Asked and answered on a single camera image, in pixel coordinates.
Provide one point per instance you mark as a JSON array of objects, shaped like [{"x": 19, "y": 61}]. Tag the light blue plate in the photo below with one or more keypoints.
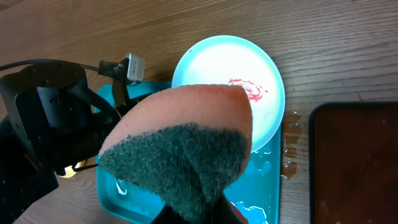
[{"x": 231, "y": 60}]

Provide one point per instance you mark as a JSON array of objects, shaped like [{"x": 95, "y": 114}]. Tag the orange sponge with green scourer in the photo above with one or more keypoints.
[{"x": 187, "y": 165}]

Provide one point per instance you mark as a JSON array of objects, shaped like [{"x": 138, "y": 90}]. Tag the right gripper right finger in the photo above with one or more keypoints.
[{"x": 223, "y": 212}]

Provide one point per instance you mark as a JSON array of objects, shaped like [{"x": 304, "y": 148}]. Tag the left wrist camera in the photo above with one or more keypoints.
[{"x": 135, "y": 68}]

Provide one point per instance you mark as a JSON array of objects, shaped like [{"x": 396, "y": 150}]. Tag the teal plastic tray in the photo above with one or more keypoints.
[{"x": 256, "y": 193}]

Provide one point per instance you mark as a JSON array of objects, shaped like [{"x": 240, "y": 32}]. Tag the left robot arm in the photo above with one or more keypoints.
[{"x": 53, "y": 121}]

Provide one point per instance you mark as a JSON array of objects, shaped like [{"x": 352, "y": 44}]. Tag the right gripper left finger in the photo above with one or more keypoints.
[{"x": 167, "y": 216}]

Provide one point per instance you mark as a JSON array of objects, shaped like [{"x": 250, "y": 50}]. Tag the yellow-green plate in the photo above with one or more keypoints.
[{"x": 69, "y": 172}]

